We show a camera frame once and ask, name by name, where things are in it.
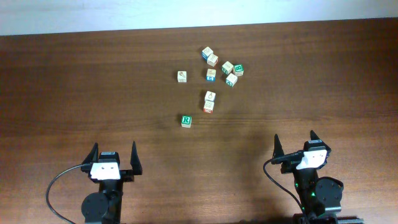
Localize green N letter block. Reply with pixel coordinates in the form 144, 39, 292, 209
221, 61, 234, 75

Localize red sided top block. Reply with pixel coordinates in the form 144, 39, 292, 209
206, 54, 218, 67

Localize red O letter block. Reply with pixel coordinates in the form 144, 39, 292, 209
203, 100, 215, 113

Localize ice cream picture block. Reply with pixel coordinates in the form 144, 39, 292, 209
205, 91, 216, 102

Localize green R letter block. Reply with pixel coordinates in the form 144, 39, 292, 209
181, 115, 192, 128

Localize green B letter block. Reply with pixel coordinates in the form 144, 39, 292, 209
233, 64, 244, 77

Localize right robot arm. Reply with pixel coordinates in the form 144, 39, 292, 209
271, 131, 344, 223

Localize blue sided block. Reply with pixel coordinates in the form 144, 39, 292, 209
201, 47, 213, 60
206, 68, 216, 82

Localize lone block left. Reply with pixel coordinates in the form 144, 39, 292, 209
177, 71, 187, 83

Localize teal A letter block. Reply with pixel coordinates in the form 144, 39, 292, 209
226, 73, 238, 87

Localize blue sided top block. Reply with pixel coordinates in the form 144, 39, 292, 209
201, 47, 213, 60

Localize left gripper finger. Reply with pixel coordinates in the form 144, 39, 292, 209
82, 142, 99, 165
130, 141, 142, 175

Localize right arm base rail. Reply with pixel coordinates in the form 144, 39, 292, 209
293, 214, 364, 224

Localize blue sided centre block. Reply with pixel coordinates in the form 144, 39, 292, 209
206, 68, 216, 82

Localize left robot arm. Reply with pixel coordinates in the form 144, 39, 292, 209
81, 143, 142, 224

